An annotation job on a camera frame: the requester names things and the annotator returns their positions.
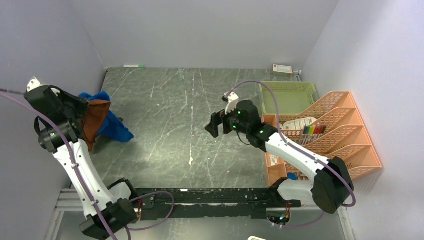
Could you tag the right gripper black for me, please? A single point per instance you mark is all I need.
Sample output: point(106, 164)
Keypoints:
point(217, 118)

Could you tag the blue towel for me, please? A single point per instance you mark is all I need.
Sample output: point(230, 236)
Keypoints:
point(113, 127)

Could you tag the orange file organizer rack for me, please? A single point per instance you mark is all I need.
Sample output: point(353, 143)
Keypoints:
point(345, 135)

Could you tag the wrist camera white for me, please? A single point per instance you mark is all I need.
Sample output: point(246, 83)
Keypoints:
point(33, 84)
point(232, 100)

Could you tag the green plastic basket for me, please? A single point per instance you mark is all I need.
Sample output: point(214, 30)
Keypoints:
point(286, 97)

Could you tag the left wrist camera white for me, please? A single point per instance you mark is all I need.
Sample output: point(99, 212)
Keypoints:
point(33, 84)

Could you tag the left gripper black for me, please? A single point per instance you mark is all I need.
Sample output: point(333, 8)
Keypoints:
point(82, 105)

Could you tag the brown towel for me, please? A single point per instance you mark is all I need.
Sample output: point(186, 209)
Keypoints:
point(93, 120)

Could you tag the coloured marker set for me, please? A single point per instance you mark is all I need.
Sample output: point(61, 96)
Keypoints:
point(314, 129)

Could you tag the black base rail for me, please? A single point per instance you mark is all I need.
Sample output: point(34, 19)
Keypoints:
point(158, 203)

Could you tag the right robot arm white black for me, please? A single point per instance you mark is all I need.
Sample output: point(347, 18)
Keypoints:
point(329, 183)

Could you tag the white red box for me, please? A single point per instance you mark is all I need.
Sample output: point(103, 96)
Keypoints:
point(282, 69)

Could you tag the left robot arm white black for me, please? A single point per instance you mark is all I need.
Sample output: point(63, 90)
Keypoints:
point(107, 209)

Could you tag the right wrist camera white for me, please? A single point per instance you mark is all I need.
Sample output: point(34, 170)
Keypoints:
point(232, 100)

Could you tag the white green marker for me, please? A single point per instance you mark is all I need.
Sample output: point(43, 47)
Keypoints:
point(133, 66)

